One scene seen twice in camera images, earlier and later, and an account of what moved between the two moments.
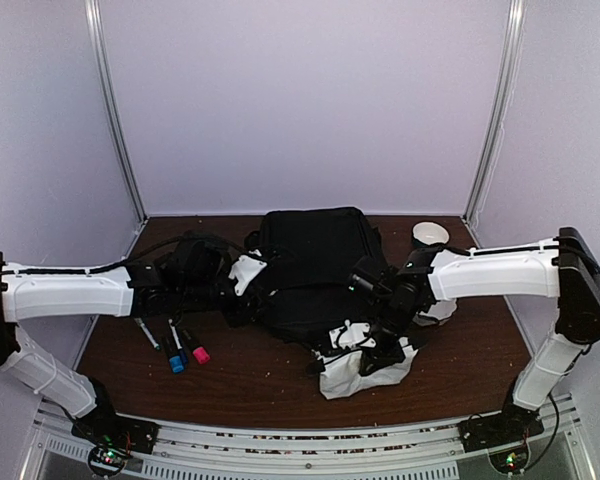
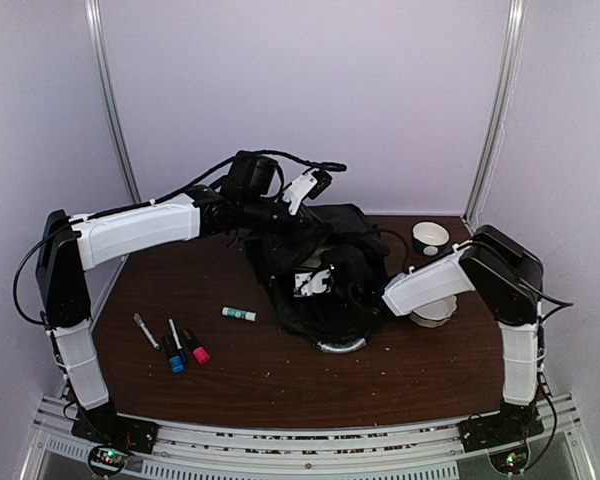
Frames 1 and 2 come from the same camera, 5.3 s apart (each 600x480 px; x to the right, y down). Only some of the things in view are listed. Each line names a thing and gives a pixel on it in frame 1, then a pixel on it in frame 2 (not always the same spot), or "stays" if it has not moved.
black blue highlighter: (176, 357) stays
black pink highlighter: (199, 352) stays
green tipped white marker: (147, 333) stays
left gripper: (247, 309) -> (302, 220)
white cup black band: (429, 233) stays
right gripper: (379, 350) -> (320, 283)
